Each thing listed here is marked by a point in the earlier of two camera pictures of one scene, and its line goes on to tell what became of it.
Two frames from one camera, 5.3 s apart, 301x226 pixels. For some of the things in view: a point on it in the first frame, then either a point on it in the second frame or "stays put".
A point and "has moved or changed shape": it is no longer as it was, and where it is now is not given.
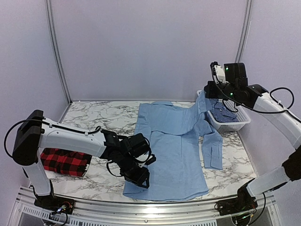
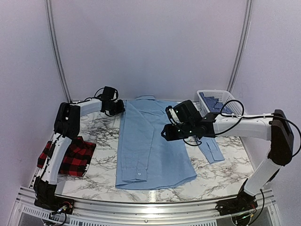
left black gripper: [139, 178] → [121, 108]
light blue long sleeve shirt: [173, 132] has moved or changed shape
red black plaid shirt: [67, 162] stays put
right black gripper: [209, 92] → [170, 135]
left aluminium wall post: [55, 51] stays put
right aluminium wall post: [245, 27] stays put
